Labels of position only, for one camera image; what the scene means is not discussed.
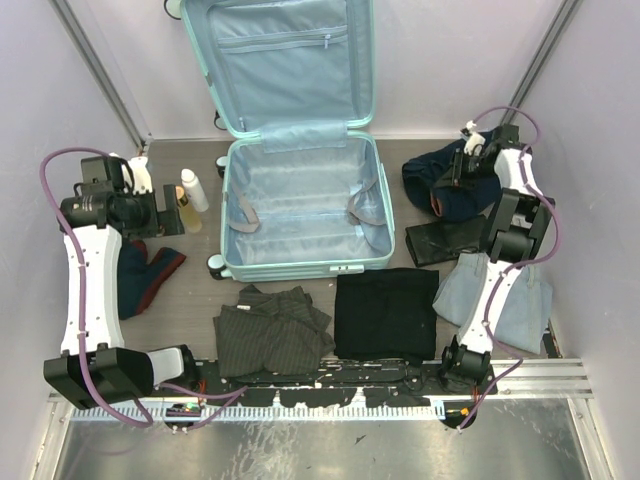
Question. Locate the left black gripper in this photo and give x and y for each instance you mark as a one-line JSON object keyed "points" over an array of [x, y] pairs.
{"points": [[168, 220]]}

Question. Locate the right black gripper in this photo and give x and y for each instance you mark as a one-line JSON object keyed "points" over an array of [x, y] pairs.
{"points": [[454, 176]]}

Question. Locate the navy blue sweater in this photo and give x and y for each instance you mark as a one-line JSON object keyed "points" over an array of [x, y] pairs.
{"points": [[452, 204]]}

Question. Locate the grey pinstriped shirt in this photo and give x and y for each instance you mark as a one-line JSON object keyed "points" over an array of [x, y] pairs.
{"points": [[282, 333]]}

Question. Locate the black garment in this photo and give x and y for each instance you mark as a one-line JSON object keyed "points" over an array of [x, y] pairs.
{"points": [[388, 313]]}

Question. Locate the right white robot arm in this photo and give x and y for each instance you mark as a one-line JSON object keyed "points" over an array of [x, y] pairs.
{"points": [[511, 240]]}

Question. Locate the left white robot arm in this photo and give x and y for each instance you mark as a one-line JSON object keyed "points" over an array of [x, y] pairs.
{"points": [[112, 277]]}

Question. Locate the yellow liquid bottle gold cap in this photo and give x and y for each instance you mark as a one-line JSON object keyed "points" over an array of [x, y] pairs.
{"points": [[189, 216]]}

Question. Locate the white plastic bottle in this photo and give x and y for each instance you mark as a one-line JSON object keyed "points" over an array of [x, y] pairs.
{"points": [[194, 190]]}

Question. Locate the navy garment with red trim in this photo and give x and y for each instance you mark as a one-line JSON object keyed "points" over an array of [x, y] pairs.
{"points": [[139, 277]]}

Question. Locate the black leather pouch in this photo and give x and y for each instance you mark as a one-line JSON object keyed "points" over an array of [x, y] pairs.
{"points": [[443, 241]]}

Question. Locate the mint green open suitcase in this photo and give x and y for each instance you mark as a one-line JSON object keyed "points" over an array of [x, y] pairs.
{"points": [[304, 194]]}

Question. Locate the light blue jeans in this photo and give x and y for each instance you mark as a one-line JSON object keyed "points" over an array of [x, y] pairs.
{"points": [[526, 312]]}

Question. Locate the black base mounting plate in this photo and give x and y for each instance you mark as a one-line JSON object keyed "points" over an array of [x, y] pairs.
{"points": [[390, 382]]}

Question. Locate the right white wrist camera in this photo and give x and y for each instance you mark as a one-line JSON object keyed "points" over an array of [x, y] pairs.
{"points": [[474, 141]]}

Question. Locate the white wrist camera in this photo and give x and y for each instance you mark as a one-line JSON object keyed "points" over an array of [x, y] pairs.
{"points": [[136, 175], [474, 141]]}

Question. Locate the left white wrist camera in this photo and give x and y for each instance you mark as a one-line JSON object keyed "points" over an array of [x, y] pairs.
{"points": [[136, 175]]}

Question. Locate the aluminium frame rail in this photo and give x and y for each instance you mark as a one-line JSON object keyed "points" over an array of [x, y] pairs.
{"points": [[544, 377]]}

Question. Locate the white slotted cable duct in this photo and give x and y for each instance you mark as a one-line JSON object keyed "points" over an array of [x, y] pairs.
{"points": [[160, 411]]}

